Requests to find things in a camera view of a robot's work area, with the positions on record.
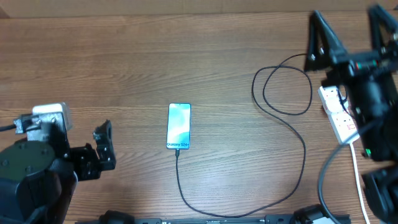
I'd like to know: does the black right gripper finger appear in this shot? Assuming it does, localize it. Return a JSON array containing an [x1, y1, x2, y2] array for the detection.
[[304, 11, 347, 72], [368, 4, 397, 53]]

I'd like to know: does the black USB charging cable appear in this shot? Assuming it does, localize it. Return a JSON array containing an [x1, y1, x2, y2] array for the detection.
[[175, 53, 349, 218]]

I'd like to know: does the blue Samsung Galaxy smartphone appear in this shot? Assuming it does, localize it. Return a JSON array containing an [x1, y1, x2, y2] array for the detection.
[[166, 103, 192, 150]]

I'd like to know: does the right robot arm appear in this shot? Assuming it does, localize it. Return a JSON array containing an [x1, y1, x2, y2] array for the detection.
[[304, 4, 397, 223]]

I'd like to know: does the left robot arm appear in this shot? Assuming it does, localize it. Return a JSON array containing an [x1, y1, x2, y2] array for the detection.
[[1, 120, 116, 223]]

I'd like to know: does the white power strip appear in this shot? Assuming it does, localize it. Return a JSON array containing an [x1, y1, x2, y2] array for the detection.
[[318, 86, 357, 144]]

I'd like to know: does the white power strip cord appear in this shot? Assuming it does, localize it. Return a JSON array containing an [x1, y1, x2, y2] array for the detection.
[[349, 142, 371, 224]]

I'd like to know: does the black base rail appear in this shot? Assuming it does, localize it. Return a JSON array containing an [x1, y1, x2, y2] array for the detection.
[[74, 203, 352, 224]]

